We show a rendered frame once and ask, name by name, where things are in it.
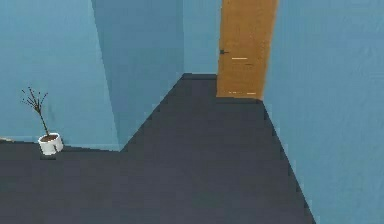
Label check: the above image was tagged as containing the bare plant in white pot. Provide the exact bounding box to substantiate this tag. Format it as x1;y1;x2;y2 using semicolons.
20;86;65;157

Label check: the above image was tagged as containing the brown wooden room door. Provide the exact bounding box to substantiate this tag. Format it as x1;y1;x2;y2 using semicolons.
216;0;280;101

